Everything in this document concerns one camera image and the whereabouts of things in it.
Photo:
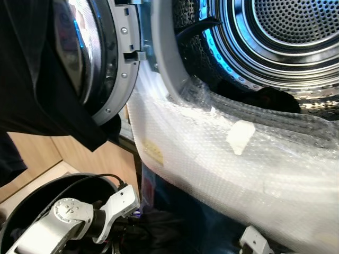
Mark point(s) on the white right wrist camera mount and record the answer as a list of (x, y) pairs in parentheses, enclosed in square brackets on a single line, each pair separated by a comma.
[(254, 241)]

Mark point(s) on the clear bubble wrap sheet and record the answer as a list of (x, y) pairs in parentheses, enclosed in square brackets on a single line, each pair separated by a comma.
[(254, 180)]

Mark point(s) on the yellowish tape piece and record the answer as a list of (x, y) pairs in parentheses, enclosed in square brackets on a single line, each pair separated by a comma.
[(153, 152)]

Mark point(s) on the dark blue bag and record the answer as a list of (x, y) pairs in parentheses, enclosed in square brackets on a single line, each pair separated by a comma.
[(185, 211)]

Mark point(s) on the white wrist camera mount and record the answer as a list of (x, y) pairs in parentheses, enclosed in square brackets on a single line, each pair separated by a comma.
[(121, 203), (254, 241)]

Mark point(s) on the black garment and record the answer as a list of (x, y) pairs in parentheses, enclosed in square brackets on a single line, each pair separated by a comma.
[(32, 79), (153, 233), (270, 100)]

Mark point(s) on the black garment hanging on door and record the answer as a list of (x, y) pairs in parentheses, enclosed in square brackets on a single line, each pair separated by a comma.
[(32, 79)]

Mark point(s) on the perforated steel washer drum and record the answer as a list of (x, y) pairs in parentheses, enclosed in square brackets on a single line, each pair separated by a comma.
[(275, 47)]

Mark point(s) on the white tape piece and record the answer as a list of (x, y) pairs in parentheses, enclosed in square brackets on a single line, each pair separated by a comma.
[(240, 137)]

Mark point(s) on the open washing machine door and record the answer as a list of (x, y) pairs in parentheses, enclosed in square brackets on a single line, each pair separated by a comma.
[(123, 58)]

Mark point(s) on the black garment inside drum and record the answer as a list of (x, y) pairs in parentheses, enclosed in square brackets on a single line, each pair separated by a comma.
[(270, 100)]

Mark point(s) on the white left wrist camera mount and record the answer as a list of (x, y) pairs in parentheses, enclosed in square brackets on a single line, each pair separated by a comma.
[(121, 203)]

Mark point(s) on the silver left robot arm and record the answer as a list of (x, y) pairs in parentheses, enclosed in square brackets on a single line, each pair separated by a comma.
[(53, 225)]

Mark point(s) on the grey washer door gasket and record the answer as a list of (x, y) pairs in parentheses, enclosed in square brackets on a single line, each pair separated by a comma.
[(161, 47)]

